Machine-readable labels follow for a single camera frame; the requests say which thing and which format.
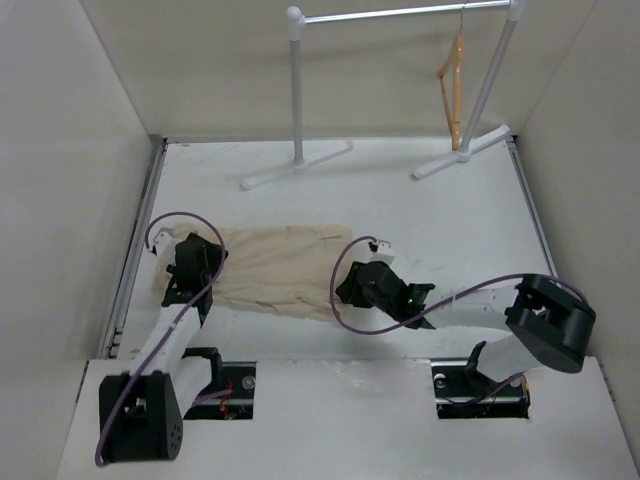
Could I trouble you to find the beige trousers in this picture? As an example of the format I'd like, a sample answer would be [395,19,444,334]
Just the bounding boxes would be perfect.
[151,223,355,325]

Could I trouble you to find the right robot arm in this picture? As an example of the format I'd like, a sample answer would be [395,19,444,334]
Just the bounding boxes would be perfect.
[329,261,596,396]

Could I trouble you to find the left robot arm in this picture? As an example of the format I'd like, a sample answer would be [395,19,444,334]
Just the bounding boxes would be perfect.
[95,233,228,467]

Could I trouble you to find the wooden clothes hanger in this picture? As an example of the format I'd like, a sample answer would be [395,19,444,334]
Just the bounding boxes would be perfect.
[438,3,467,151]

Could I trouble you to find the white clothes rack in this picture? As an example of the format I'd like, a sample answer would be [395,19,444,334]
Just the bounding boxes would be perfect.
[240,1,526,191]

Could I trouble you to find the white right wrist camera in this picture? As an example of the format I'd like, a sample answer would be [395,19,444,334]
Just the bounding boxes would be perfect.
[368,239,396,265]

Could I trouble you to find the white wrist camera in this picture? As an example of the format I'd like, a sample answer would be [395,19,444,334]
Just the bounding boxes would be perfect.
[151,227,178,264]
[368,239,396,265]

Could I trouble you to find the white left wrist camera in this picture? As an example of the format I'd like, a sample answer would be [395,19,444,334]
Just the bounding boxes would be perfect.
[151,227,178,264]

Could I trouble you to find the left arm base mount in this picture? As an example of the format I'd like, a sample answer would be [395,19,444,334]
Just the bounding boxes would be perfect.
[185,362,257,421]

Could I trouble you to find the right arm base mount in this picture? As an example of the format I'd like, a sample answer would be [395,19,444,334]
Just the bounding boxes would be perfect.
[430,359,531,420]

